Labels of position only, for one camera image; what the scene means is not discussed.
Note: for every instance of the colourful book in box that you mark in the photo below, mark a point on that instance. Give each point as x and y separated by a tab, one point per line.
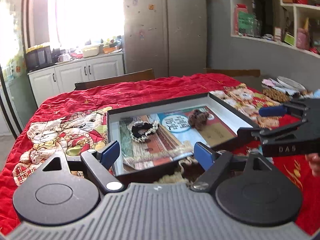
174	140

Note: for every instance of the brown cream-trim scrunchie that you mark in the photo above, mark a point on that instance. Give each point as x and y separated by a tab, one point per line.
187	171

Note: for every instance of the white wall shelf unit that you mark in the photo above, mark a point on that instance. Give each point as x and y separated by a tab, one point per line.
291	24

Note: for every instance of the red printed quilt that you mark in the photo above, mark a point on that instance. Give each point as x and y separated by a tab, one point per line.
261	197

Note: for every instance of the white kitchen cabinet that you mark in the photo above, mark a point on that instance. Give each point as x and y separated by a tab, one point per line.
61	78

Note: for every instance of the black white-trim scrunchie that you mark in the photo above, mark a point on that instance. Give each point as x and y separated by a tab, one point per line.
141	131

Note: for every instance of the black microwave oven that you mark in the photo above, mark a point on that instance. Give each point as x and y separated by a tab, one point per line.
38	58

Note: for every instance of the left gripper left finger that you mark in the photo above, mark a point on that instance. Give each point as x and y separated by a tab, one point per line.
97	164

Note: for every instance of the white mug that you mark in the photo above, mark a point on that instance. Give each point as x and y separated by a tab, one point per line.
64	58

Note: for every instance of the brown beaded coaster mat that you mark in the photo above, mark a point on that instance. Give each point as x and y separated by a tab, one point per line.
276	95

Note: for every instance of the person's right hand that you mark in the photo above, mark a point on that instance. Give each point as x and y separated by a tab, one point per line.
314	162

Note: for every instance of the silver double-door refrigerator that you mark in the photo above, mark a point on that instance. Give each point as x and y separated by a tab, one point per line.
168	36

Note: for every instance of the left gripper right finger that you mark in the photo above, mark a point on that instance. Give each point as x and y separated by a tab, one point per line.
215	165

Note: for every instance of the white storage container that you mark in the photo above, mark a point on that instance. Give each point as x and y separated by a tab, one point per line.
90	51

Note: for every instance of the dark wooden chair back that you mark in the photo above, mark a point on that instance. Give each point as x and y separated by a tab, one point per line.
131	77

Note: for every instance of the white plate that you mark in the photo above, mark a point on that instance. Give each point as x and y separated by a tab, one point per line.
291	84

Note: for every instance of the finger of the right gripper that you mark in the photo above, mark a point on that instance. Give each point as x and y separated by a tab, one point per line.
294	109
252	133

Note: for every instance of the black shallow cardboard box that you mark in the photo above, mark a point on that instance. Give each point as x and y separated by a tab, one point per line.
229	115

